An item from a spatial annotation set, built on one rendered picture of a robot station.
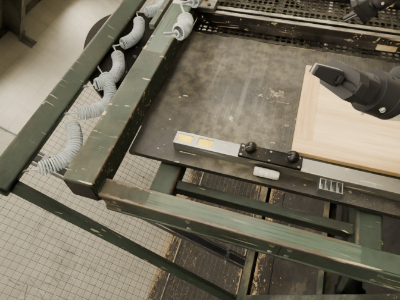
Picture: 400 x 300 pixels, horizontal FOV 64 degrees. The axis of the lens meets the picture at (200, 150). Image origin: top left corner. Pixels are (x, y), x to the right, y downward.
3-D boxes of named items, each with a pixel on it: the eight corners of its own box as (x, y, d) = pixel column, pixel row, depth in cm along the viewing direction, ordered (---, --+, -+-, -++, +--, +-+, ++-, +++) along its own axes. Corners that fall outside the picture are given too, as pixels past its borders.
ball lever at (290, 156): (293, 167, 101) (299, 165, 88) (281, 164, 101) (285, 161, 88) (296, 155, 101) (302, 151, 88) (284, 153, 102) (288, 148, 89)
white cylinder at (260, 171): (252, 176, 103) (277, 182, 101) (253, 171, 100) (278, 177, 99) (254, 168, 104) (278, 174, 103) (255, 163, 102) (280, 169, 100)
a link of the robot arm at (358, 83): (340, 114, 60) (386, 131, 64) (372, 66, 55) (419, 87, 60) (309, 89, 70) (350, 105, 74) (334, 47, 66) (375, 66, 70)
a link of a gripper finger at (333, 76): (317, 60, 60) (342, 71, 62) (308, 75, 61) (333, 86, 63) (321, 62, 59) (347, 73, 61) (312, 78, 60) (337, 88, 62)
